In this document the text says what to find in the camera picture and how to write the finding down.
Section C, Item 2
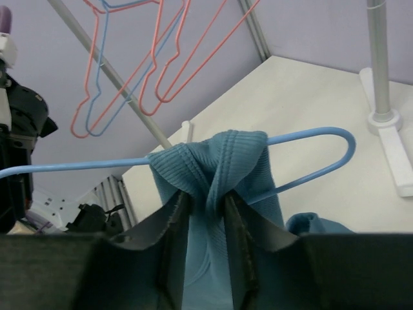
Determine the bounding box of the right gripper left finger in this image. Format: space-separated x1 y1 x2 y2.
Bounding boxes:
1 191 190 309

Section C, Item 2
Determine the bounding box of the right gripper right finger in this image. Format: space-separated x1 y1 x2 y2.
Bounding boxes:
224 191 412 309

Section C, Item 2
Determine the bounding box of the blue hanger of teal top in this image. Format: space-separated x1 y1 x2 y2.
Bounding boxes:
0 126 358 207

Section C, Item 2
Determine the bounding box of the teal blue tank top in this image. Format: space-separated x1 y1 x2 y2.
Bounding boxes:
148 127 356 309

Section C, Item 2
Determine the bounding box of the blue hanger of striped top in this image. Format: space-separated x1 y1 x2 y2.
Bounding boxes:
85 0 191 137

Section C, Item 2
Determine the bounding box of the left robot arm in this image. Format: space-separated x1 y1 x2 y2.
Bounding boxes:
1 69 58 234

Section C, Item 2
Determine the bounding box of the metal clothes rack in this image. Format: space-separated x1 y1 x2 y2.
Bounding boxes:
48 1 412 198

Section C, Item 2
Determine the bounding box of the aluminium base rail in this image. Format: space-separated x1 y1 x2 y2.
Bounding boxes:
92 175 138 230

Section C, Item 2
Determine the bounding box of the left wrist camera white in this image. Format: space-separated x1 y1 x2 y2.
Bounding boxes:
0 32 17 68

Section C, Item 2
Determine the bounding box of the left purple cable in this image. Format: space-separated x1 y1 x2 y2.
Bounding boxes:
0 6 14 34

